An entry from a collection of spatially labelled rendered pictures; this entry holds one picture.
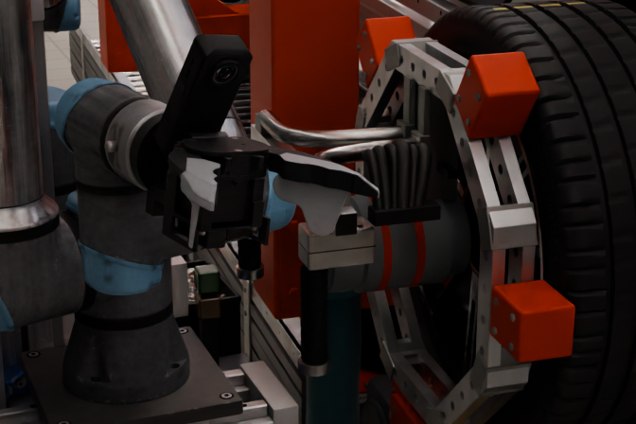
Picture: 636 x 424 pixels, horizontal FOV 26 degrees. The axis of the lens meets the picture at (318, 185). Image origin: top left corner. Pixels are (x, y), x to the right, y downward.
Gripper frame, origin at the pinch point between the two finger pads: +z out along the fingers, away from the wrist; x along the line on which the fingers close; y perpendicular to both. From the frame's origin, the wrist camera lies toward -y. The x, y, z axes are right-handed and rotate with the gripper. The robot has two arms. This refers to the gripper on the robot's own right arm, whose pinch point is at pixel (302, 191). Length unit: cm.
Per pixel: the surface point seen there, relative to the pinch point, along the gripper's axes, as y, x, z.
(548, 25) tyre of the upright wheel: -4, -78, -53
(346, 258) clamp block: 26, -47, -52
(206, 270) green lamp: 49, -65, -112
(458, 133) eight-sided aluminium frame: 10, -62, -51
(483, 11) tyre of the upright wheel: -4, -74, -63
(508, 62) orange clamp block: 0, -64, -46
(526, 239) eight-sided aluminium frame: 21, -65, -38
